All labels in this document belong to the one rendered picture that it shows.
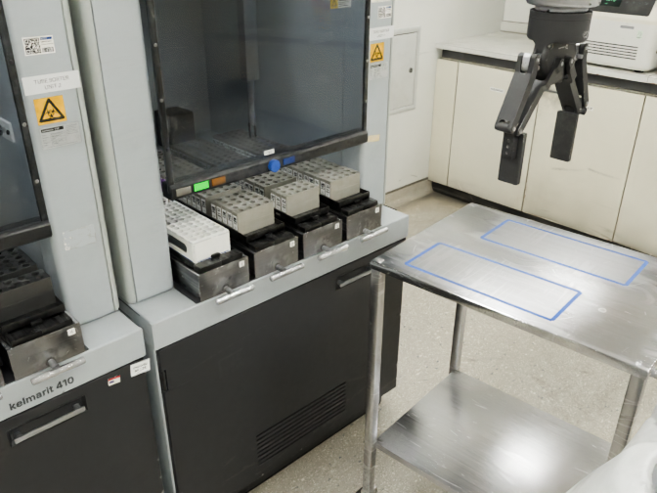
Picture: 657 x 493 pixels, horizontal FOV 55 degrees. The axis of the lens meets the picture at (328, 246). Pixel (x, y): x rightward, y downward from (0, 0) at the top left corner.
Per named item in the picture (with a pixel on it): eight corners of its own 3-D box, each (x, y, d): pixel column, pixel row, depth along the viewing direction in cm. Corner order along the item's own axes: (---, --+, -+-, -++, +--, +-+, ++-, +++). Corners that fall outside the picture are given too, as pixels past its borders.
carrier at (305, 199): (315, 204, 171) (314, 183, 168) (320, 206, 170) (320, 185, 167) (281, 216, 164) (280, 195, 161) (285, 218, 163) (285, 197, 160)
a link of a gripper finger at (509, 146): (521, 119, 80) (507, 124, 79) (515, 157, 83) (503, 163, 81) (510, 117, 81) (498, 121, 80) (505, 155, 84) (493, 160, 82)
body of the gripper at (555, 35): (572, 13, 75) (559, 92, 79) (605, 7, 80) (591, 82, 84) (516, 7, 79) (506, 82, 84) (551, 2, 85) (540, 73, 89)
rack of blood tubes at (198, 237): (131, 226, 162) (128, 203, 159) (166, 215, 168) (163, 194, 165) (195, 268, 143) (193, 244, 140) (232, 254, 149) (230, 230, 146)
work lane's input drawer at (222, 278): (70, 212, 187) (65, 183, 183) (115, 200, 195) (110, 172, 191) (211, 311, 139) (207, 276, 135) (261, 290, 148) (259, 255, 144)
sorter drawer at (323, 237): (163, 186, 205) (160, 159, 201) (199, 176, 214) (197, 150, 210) (315, 266, 158) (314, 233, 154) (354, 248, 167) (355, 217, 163)
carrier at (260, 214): (270, 220, 162) (269, 199, 159) (275, 223, 160) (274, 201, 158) (233, 234, 155) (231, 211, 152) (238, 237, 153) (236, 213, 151)
